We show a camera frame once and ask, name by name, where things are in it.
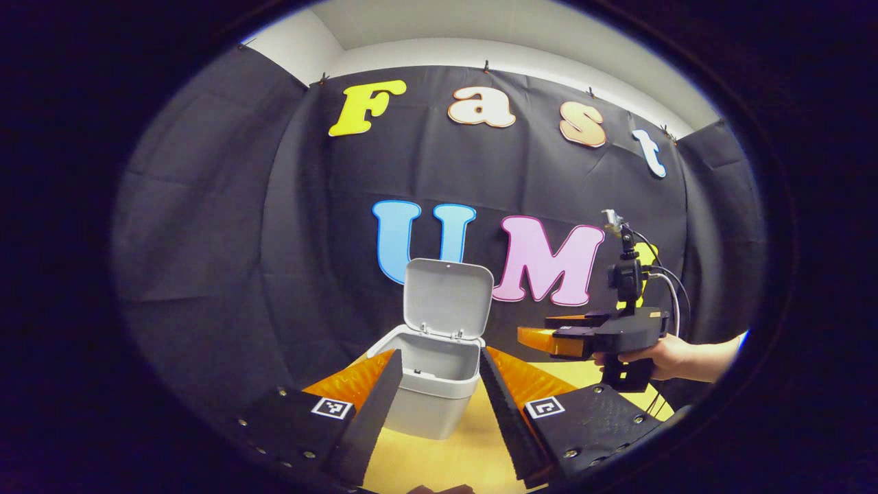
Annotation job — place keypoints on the wooden desktop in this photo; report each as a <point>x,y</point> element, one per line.
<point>439,466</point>

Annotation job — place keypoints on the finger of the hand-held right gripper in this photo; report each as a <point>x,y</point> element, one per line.
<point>579,320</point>
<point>549,342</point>

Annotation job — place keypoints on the white desktop garbage bin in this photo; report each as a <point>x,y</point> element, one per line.
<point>439,384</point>

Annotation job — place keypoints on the black backdrop cloth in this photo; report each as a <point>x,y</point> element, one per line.
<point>240,240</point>

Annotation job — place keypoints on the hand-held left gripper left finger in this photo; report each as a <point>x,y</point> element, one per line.
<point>374,425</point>

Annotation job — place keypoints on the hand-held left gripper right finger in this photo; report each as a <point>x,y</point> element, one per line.
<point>507,425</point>

